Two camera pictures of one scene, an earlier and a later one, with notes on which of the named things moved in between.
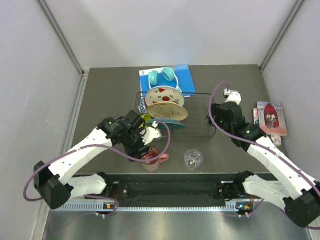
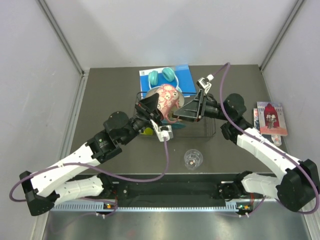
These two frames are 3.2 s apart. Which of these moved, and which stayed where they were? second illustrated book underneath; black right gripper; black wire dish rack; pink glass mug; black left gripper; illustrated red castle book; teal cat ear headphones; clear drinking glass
Moved: pink glass mug; black right gripper; black left gripper
Stayed: second illustrated book underneath; black wire dish rack; clear drinking glass; teal cat ear headphones; illustrated red castle book
